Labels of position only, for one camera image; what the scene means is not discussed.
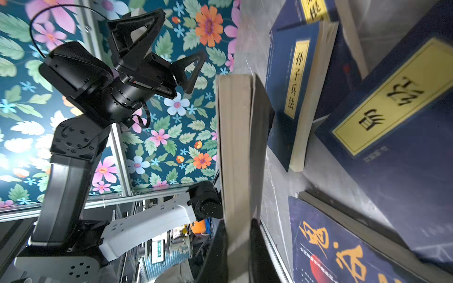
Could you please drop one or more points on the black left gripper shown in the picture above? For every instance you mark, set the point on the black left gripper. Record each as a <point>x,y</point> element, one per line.
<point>141,79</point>

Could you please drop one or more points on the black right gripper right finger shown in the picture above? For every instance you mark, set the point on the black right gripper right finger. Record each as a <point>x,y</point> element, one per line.
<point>260,266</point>

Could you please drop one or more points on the purple book orange calligraphy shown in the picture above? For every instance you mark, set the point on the purple book orange calligraphy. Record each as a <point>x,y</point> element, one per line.
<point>324,251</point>

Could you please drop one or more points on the navy book large yellow label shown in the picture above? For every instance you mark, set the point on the navy book large yellow label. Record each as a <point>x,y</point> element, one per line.
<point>394,136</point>

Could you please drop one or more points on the black book red spine text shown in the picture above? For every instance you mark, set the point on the black book red spine text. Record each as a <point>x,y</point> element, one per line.
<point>245,116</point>

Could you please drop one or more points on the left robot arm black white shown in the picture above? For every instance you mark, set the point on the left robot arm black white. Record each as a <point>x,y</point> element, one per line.
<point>63,246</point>

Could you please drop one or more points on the navy book Sunzi label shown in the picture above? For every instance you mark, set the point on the navy book Sunzi label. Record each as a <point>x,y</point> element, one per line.
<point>298,61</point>

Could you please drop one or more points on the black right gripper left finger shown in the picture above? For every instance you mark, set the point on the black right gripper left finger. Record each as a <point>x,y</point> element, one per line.
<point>215,268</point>

